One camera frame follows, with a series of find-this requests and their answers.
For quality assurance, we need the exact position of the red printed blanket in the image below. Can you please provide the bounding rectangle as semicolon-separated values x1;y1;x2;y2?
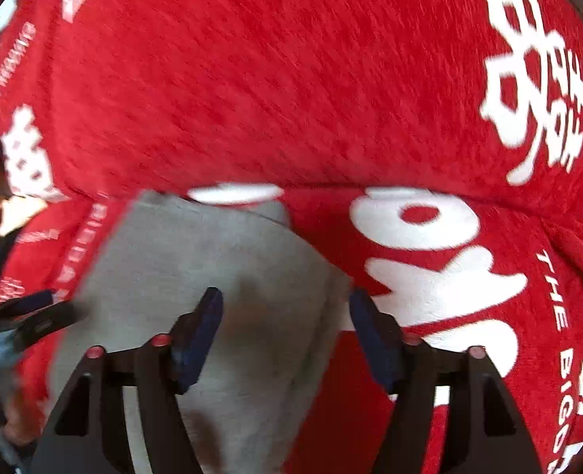
0;0;583;474

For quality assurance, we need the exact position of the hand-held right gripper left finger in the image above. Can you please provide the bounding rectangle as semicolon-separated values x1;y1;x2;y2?
30;286;224;474

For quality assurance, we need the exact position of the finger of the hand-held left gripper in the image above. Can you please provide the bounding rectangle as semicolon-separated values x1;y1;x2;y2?
0;290;56;321
0;301;89;352

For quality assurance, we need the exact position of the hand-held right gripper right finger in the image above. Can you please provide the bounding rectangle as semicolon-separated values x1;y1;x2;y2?
348;287;544;474

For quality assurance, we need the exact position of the grey cloth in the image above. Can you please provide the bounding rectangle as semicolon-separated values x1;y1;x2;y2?
49;190;354;474

